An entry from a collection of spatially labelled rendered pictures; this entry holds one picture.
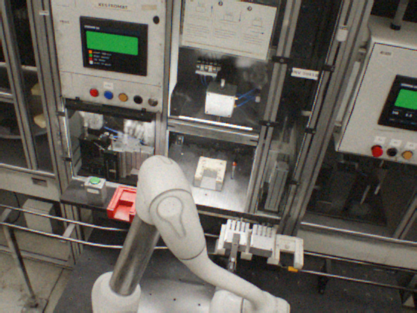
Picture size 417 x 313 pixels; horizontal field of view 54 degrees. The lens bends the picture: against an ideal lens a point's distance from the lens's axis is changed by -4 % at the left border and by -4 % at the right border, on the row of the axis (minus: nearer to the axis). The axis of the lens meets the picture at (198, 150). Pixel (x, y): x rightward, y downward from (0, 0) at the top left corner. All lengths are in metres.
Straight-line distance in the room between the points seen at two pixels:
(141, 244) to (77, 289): 0.65
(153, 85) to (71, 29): 0.36
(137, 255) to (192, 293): 0.58
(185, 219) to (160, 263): 0.93
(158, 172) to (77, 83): 0.65
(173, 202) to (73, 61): 0.80
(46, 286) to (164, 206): 1.82
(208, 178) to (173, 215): 1.01
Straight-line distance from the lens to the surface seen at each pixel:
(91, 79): 1.68
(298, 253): 1.88
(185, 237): 1.11
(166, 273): 1.97
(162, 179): 1.19
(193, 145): 2.26
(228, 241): 1.79
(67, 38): 1.65
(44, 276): 2.87
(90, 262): 2.02
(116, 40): 1.54
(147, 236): 1.33
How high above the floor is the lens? 2.30
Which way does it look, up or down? 39 degrees down
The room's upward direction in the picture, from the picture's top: 6 degrees clockwise
